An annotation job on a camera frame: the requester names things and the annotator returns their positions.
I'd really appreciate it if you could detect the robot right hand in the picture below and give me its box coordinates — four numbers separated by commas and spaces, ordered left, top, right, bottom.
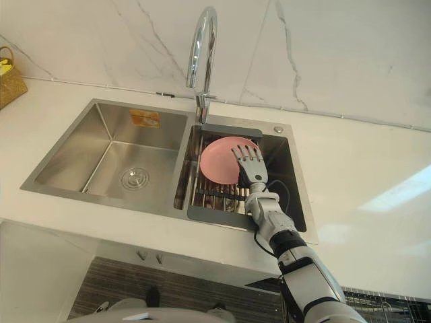
231, 144, 269, 188

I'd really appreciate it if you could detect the round steel sink drain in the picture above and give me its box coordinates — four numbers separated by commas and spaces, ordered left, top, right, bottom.
118, 167, 150, 188

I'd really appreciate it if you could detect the stainless steel double sink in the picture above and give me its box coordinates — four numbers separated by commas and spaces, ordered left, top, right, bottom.
19, 97, 319, 246

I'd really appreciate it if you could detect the pink round plate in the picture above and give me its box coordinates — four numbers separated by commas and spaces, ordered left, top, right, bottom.
200, 136, 260, 185

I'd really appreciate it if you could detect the grey framed steel drying rack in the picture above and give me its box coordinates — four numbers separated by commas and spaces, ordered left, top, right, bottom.
186, 123, 270, 233

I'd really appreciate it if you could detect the chrome gooseneck faucet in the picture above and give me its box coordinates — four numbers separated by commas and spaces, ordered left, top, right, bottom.
186, 5, 219, 126

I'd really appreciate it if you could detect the orange sticker label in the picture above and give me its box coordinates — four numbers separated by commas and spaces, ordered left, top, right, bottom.
129, 109, 161, 129

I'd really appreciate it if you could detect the dark robot foot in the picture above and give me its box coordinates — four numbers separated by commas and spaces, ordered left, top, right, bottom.
147, 285, 161, 308

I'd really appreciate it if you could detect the silver robot torso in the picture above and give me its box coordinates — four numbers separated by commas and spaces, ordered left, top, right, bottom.
69, 295, 236, 323

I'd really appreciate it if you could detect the white base cabinet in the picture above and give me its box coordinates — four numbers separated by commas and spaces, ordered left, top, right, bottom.
0, 217, 282, 323

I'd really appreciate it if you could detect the woven straw basket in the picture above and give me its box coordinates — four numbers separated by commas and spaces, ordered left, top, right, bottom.
0, 46, 29, 110

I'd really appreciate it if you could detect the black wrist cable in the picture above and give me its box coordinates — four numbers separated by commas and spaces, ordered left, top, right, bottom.
253, 179, 294, 258

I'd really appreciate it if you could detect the black dishwasher with wire rack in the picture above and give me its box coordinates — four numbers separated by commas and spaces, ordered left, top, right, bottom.
244, 275, 431, 323

